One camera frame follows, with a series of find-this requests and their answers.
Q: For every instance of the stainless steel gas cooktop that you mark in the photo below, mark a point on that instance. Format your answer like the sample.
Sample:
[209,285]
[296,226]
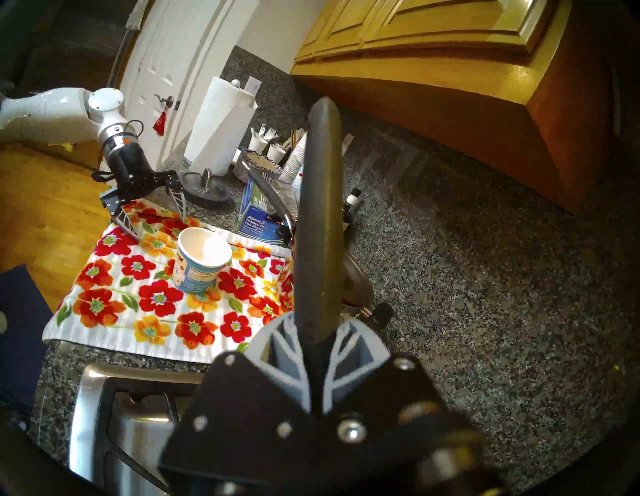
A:
[95,425]

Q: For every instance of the stainless steel refrigerator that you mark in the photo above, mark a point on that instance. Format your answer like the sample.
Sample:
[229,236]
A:
[60,50]

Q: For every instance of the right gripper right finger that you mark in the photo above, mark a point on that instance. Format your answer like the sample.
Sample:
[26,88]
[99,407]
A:
[390,440]

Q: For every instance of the glass pot lid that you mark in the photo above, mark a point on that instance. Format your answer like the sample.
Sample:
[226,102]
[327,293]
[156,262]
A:
[205,187]

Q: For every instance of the floral kitchen towel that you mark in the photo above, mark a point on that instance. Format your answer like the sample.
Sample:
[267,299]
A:
[140,310]

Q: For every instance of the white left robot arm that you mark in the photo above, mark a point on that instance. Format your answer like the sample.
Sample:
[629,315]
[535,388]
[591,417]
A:
[55,112]

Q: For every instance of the steel pot with red inside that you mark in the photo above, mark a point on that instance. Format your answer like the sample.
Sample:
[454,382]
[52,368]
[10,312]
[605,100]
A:
[355,285]

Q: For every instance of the white panel door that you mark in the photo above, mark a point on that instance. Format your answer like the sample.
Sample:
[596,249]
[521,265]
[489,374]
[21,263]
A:
[185,50]

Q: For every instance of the speckled round container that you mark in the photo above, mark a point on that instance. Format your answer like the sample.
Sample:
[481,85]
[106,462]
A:
[255,165]

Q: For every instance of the dark blue cloth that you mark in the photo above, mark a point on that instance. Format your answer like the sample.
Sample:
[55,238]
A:
[22,340]

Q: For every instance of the white backsplash switch plate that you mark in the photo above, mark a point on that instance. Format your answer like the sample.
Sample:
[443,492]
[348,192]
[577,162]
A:
[347,144]

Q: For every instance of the dark bottle with white label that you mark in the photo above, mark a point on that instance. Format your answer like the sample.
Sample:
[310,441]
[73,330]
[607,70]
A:
[351,202]

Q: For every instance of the white paper towel roll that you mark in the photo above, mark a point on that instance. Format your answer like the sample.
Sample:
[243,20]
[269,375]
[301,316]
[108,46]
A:
[220,125]

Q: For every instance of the white light switch plate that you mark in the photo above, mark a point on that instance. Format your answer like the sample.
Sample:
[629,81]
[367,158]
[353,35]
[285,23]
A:
[252,85]

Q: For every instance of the blue foil box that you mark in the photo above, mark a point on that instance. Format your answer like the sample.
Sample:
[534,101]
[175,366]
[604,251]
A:
[260,220]

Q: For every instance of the stack of white paper cups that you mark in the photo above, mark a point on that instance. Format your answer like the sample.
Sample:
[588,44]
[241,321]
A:
[295,155]

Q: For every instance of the white utensil holder cup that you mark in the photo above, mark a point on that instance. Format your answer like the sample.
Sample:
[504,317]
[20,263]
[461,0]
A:
[258,144]
[276,152]

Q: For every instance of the white blue oatmeal paper cup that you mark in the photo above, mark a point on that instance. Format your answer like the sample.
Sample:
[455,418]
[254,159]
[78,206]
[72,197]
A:
[200,265]

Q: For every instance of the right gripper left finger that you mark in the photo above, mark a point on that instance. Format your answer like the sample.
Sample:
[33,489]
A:
[250,425]

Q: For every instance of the wooden upper cabinet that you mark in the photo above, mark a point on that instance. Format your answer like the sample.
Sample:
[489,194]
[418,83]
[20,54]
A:
[450,75]

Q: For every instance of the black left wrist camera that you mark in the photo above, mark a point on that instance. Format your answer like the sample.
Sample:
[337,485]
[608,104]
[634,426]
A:
[127,150]

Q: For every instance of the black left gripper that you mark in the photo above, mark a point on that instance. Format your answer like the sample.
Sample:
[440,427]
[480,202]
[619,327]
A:
[137,180]

